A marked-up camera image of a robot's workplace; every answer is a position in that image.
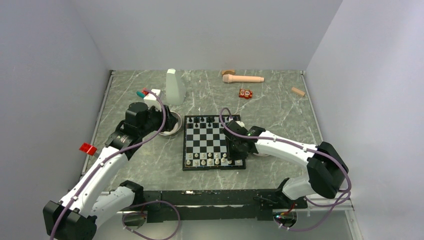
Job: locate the red lego brick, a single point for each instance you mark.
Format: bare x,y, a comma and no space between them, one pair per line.
88,149

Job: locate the black and white chessboard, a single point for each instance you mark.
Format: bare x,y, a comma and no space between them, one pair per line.
205,146

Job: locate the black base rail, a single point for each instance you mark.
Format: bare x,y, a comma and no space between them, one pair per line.
190,205

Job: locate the grey plastic bottle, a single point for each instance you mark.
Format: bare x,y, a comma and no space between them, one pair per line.
174,88

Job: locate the round wooden disc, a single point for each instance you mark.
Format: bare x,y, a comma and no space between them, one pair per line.
228,72

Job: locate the empty steel bowl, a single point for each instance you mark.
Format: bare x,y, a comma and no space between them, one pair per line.
176,127

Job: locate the beige toy microphone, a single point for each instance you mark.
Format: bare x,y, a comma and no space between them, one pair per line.
229,78

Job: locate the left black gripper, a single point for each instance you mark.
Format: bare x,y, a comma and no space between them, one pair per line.
171,120

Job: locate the teal plastic block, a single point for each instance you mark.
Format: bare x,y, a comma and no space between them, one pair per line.
140,94

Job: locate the red owl toy block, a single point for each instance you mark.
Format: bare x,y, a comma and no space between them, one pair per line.
245,93

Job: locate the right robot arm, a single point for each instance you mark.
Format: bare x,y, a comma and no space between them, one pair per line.
325,169

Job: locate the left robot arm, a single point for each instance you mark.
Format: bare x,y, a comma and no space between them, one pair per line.
80,213

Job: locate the small wooden block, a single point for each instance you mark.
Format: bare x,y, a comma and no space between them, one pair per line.
298,91

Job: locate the steel bowl with chess pieces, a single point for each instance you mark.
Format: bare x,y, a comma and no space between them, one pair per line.
261,154

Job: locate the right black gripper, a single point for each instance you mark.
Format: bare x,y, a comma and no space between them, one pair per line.
231,154

